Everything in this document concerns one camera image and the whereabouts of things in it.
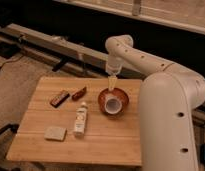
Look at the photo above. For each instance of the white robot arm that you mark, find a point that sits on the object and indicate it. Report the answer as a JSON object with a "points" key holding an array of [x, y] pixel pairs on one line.
{"points": [[167, 96]]}

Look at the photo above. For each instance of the brown bowl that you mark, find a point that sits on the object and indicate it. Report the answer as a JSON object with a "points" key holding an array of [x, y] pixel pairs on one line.
{"points": [[121, 94]]}

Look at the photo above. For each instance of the beige sponge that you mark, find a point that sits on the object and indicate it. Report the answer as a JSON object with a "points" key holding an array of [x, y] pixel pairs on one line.
{"points": [[55, 133]]}

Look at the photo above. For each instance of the white tube bottle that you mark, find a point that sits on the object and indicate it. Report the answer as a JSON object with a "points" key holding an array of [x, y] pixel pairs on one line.
{"points": [[80, 120]]}

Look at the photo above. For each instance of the brown chocolate bar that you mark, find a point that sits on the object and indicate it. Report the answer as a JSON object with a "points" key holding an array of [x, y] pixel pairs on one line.
{"points": [[59, 98]]}

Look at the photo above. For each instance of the white cup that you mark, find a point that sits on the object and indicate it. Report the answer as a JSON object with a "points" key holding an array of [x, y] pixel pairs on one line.
{"points": [[113, 105]]}

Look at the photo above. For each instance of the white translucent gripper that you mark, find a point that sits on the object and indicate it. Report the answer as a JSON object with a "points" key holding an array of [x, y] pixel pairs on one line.
{"points": [[113, 67]]}

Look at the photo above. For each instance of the long metal rail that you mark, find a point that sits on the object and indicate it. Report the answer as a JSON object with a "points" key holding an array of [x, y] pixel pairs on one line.
{"points": [[57, 44]]}

